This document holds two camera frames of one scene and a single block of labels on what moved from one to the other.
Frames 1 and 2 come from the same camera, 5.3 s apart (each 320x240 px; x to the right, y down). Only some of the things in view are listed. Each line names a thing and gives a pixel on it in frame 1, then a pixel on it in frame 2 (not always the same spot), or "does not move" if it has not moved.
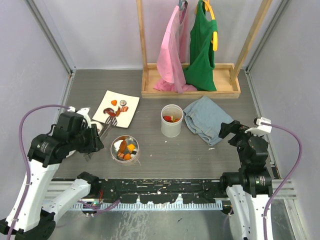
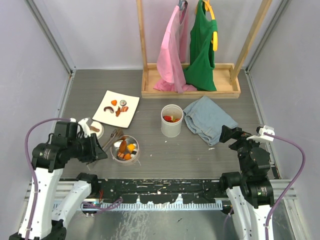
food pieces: x=126 y=151 does not move
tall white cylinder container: x=171 y=117 does not move
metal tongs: x=111 y=122 -> x=115 y=135
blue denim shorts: x=203 y=118 does not move
